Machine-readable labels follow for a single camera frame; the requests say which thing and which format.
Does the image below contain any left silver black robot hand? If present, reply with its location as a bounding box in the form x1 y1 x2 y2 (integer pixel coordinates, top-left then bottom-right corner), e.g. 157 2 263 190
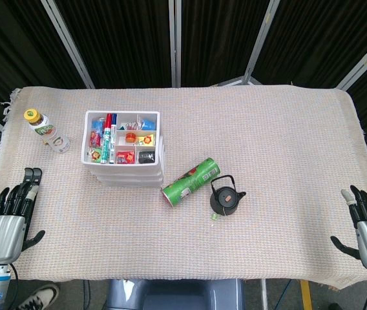
0 184 47 265

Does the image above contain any clear plastic storage bin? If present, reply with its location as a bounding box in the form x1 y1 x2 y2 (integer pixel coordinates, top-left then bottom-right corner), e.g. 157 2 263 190
101 180 164 189
95 174 164 183
89 168 163 177

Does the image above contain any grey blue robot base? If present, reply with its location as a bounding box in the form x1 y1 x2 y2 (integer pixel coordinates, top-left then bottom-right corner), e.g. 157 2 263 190
104 278 246 310

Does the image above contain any white drawer organizer box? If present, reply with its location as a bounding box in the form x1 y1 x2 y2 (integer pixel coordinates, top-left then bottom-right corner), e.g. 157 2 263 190
80 110 165 188

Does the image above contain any black folding stand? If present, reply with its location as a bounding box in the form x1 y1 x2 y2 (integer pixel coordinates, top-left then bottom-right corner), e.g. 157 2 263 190
23 167 43 194

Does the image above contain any beige sneaker shoe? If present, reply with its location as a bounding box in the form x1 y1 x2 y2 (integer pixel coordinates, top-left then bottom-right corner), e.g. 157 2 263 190
17 283 61 310

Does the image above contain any yellow cap drink bottle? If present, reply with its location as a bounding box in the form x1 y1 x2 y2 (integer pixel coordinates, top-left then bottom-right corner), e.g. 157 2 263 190
23 108 71 154

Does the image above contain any white table leg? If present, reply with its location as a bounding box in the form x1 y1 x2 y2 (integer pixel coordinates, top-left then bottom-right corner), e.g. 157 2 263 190
260 279 269 310

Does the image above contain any red candy packet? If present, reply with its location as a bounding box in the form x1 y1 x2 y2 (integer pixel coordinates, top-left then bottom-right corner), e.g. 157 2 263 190
89 130 103 148

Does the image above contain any red cap marker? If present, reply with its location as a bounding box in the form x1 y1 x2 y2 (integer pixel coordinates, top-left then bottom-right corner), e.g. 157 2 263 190
101 112 113 164

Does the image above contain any beige woven tablecloth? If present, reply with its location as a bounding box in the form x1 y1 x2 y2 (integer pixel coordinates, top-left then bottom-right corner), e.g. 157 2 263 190
0 84 367 290

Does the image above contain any blue cap marker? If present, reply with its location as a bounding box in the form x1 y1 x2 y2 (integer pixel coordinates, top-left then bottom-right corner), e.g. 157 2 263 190
109 112 118 164

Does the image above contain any black teapot kettle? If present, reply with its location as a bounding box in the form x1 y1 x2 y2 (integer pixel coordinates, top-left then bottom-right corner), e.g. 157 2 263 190
209 174 247 216

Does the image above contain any yellow red snack packet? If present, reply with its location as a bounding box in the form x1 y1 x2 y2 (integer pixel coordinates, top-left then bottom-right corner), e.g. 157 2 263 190
137 134 157 146

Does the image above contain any green chips can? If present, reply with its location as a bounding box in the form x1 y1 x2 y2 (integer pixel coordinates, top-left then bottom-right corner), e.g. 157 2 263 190
160 157 222 207

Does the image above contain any blue cable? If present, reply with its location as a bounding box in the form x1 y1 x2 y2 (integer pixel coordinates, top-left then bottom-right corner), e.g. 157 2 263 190
285 279 293 310

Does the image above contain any black cable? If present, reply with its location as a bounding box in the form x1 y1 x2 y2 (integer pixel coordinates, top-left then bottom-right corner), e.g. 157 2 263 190
82 280 91 310

